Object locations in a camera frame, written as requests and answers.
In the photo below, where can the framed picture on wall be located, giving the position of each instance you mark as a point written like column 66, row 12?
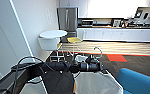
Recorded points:
column 142, row 13

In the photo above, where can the white frame on counter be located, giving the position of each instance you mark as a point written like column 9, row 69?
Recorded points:
column 117, row 22

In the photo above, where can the white upper kitchen cabinets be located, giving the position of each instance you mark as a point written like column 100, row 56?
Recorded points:
column 69, row 3

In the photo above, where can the dark microwave oven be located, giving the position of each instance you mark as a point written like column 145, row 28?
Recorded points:
column 87, row 22

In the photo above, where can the blue upholstered chair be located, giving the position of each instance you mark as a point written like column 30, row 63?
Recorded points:
column 141, row 81

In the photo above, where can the white hanger of shirt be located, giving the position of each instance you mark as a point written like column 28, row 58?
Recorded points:
column 101, row 52

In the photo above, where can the yellow seat chair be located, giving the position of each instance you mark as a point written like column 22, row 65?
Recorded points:
column 74, row 40

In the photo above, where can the steel refrigerator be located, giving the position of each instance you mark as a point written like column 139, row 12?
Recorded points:
column 67, row 18

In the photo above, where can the white wardrobe door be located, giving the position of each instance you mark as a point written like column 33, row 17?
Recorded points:
column 4, row 40

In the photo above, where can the white kitchen counter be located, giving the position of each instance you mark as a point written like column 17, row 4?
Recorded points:
column 124, row 35

